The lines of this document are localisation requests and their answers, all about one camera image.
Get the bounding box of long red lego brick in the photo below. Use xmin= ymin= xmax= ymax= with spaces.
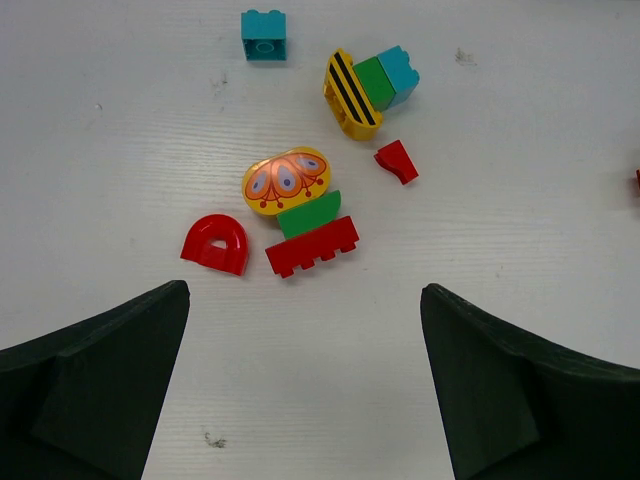
xmin=265 ymin=216 xmax=360 ymax=279

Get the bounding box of red arch lego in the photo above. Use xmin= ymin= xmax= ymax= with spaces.
xmin=180 ymin=214 xmax=250 ymax=276

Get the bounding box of yellow butterfly oval lego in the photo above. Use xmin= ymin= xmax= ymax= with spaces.
xmin=241 ymin=146 xmax=332 ymax=217

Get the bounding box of green curved lego brick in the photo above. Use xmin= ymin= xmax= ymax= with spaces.
xmin=277 ymin=190 xmax=342 ymax=239

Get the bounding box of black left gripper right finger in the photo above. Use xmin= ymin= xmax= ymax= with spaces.
xmin=420 ymin=283 xmax=639 ymax=479

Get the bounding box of light blue lego brick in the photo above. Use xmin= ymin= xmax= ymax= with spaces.
xmin=377 ymin=45 xmax=420 ymax=109

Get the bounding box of green square lego brick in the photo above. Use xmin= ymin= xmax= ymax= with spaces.
xmin=353 ymin=56 xmax=396 ymax=112

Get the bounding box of teal square lego brick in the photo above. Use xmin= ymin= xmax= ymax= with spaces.
xmin=241 ymin=9 xmax=287 ymax=62

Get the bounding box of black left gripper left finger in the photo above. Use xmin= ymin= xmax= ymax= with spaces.
xmin=1 ymin=280 xmax=190 ymax=479

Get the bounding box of small red curved lego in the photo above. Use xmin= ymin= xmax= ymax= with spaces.
xmin=374 ymin=140 xmax=419 ymax=185

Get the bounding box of yellow black striped lego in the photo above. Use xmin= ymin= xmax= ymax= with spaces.
xmin=323 ymin=48 xmax=384 ymax=141

